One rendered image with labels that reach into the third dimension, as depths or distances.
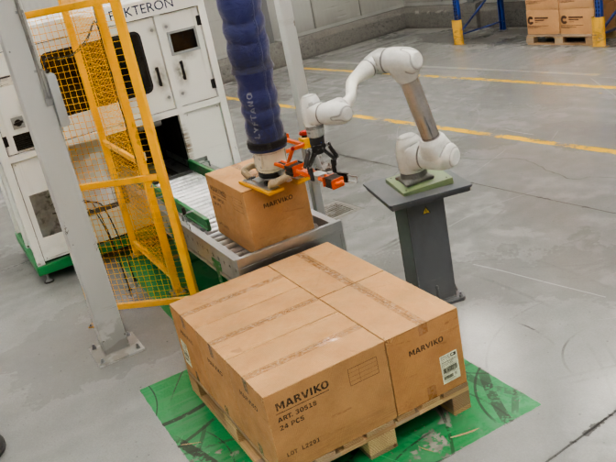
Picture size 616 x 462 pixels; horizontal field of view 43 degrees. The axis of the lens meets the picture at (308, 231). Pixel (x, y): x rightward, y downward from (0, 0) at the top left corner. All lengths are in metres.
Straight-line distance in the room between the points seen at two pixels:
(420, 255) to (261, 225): 0.95
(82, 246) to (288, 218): 1.25
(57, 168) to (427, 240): 2.19
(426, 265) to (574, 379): 1.16
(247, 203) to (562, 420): 2.01
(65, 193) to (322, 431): 2.19
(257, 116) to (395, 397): 1.67
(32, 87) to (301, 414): 2.41
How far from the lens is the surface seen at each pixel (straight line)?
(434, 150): 4.30
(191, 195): 5.98
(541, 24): 12.22
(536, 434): 3.68
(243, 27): 4.11
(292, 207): 4.53
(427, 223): 4.56
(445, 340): 3.61
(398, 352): 3.47
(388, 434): 3.62
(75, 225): 4.79
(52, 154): 4.68
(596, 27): 11.49
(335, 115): 3.69
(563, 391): 3.94
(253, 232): 4.46
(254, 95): 4.19
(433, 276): 4.70
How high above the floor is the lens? 2.24
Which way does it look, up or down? 21 degrees down
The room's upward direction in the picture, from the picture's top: 12 degrees counter-clockwise
